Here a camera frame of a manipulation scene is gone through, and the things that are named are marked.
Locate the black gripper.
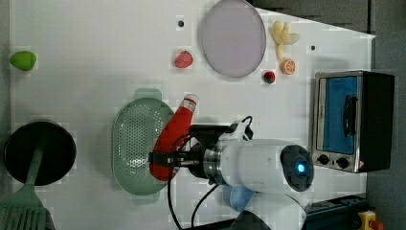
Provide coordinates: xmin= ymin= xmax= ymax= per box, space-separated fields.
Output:
xmin=148 ymin=143 xmax=208 ymax=179

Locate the yellow red clamp tool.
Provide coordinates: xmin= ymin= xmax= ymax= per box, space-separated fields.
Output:
xmin=358 ymin=211 xmax=385 ymax=230

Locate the blue cup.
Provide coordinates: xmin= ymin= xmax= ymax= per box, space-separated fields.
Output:
xmin=223 ymin=186 xmax=254 ymax=212

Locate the green slotted spatula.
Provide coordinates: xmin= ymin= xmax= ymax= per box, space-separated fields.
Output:
xmin=1 ymin=136 xmax=47 ymax=230

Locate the black frying pan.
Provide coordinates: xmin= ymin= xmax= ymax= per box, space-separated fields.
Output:
xmin=4 ymin=121 xmax=77 ymax=186

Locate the grey round plate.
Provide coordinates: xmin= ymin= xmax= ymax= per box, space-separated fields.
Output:
xmin=200 ymin=0 xmax=266 ymax=78

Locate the peeled toy banana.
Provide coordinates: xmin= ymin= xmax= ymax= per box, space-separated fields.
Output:
xmin=271 ymin=21 xmax=300 ymax=59

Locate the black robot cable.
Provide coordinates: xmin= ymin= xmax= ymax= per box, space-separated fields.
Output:
xmin=167 ymin=115 xmax=255 ymax=230

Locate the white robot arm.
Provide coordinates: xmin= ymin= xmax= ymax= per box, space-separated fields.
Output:
xmin=148 ymin=139 xmax=314 ymax=230

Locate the small red strawberry toy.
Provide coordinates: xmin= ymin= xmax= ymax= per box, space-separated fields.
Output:
xmin=263 ymin=71 xmax=276 ymax=84

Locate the orange slice toy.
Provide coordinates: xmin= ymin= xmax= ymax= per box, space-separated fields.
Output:
xmin=281 ymin=59 xmax=296 ymax=75

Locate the large pink strawberry toy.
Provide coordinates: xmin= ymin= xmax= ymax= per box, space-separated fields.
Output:
xmin=174 ymin=51 xmax=193 ymax=69

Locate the silver toaster oven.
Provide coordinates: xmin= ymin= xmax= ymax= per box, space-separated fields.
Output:
xmin=312 ymin=71 xmax=395 ymax=173

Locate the red ketchup bottle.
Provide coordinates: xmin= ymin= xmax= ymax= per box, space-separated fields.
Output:
xmin=149 ymin=94 xmax=199 ymax=182

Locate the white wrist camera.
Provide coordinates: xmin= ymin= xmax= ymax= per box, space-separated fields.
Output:
xmin=215 ymin=120 xmax=254 ymax=150

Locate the green plastic strainer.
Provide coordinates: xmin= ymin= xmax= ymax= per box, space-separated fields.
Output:
xmin=111 ymin=88 xmax=173 ymax=206

